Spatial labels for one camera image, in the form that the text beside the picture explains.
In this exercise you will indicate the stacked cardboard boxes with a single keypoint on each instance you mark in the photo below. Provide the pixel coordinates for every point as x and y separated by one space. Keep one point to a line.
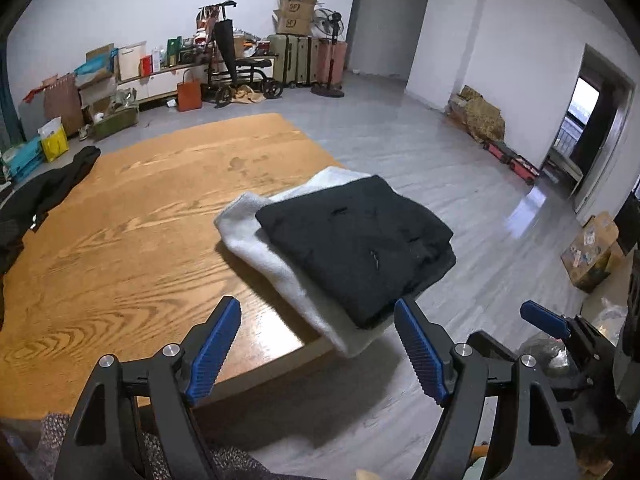
294 17

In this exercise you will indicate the cardboard box with stickers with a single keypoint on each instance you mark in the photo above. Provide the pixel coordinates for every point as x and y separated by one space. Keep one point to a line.
594 253

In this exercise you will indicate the brown ribbed suitcase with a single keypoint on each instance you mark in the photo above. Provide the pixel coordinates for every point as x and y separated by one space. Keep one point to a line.
62 99

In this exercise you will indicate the black standing fan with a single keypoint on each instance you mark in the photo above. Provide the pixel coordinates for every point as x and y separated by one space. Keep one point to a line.
330 23

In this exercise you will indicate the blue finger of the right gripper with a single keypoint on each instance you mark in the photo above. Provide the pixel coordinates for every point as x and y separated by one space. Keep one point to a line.
545 320

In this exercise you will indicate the orange paper bag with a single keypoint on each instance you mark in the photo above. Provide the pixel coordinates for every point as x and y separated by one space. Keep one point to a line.
189 92

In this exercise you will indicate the white low cabinet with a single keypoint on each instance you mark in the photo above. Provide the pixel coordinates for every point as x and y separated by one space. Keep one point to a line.
163 84

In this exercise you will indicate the brown patterned bundle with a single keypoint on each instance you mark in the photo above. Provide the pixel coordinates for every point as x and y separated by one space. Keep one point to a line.
482 120

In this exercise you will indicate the black clothes pile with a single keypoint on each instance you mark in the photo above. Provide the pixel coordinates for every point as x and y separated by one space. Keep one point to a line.
28 207

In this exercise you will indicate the white folded cloth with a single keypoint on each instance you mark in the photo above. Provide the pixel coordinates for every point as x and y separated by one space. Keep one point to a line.
244 237

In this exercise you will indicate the black garment with white tag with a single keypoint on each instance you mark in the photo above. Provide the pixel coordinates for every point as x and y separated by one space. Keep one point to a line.
363 244

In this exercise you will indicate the olive green suitcase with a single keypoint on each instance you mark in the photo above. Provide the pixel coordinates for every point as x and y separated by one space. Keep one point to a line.
295 59

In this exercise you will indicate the red toolbox on floor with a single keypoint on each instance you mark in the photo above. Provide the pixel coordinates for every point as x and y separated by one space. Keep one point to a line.
516 162

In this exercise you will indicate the yellow shopping bag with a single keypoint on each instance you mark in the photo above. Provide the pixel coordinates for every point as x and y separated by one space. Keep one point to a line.
53 139

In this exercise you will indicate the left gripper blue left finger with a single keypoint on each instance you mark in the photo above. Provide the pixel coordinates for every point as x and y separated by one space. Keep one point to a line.
206 347

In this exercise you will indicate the olive green crate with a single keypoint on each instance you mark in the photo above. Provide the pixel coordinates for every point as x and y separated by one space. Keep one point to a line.
112 123

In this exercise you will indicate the pink suitcase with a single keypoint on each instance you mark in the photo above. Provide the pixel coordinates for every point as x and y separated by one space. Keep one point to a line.
331 62

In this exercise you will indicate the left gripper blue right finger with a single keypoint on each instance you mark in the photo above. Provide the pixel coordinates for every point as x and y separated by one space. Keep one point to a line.
428 348

